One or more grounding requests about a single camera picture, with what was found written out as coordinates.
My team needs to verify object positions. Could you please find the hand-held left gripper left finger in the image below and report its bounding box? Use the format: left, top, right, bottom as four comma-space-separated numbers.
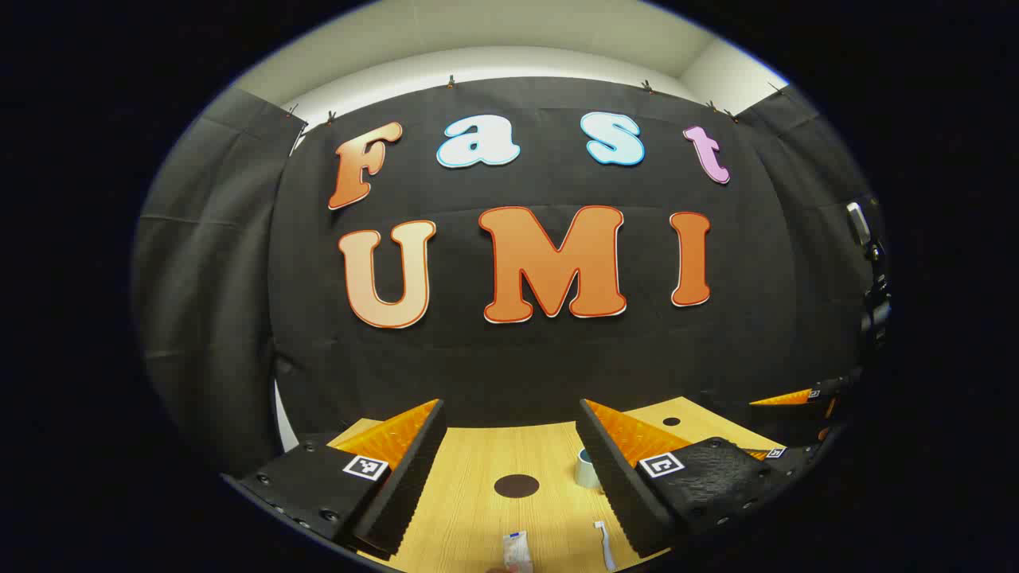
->
225, 400, 448, 556

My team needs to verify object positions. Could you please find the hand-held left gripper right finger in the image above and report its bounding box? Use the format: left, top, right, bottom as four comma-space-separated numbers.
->
576, 398, 771, 558

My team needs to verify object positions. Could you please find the white toothpaste tube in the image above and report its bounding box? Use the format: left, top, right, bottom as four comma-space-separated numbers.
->
502, 531, 533, 573

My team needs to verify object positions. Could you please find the white and blue toothbrush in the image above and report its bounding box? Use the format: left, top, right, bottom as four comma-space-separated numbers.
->
593, 520, 618, 572

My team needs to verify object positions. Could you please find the wooden desktop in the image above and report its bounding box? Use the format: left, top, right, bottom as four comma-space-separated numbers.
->
330, 396, 789, 573

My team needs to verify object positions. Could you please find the dark round coaster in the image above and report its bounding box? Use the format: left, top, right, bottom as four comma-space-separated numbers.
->
494, 474, 541, 499

